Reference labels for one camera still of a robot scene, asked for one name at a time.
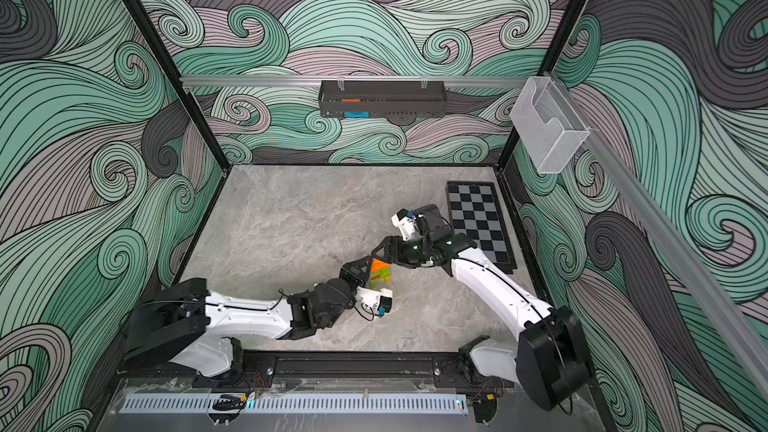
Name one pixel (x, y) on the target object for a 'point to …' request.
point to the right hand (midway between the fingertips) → (383, 256)
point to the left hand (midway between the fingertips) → (364, 251)
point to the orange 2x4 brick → (377, 265)
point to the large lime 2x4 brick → (379, 270)
